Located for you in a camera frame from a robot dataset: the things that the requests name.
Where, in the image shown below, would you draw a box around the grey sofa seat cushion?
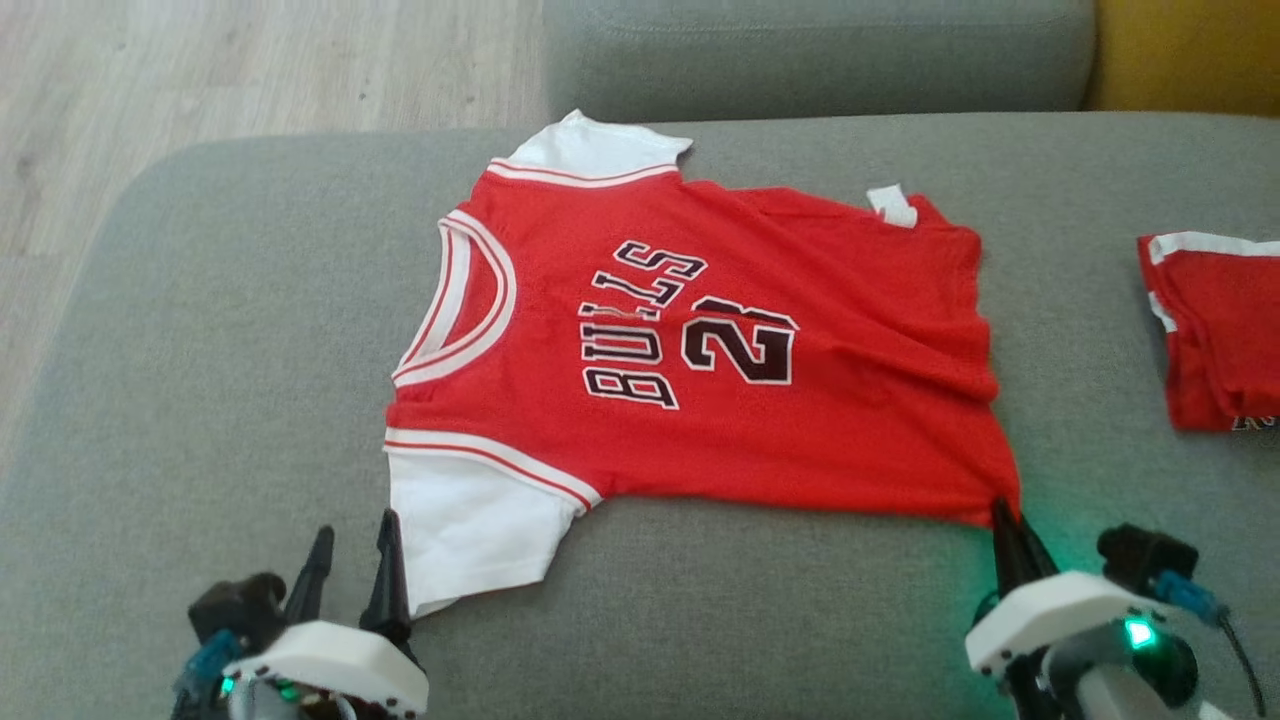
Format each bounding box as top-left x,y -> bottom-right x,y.
543,0 -> 1098,128

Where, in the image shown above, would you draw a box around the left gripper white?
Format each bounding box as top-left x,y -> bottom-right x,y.
222,508 -> 429,719

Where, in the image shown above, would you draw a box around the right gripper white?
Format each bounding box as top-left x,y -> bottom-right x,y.
965,498 -> 1166,681

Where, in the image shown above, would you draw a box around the red shorts with white stripe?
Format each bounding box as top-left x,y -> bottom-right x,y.
1137,232 -> 1280,433

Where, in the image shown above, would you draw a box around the red Bulls basketball jersey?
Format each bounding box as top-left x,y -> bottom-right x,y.
383,110 -> 1023,619

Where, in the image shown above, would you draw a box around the yellow sofa back cushion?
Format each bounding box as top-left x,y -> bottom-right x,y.
1085,0 -> 1280,119

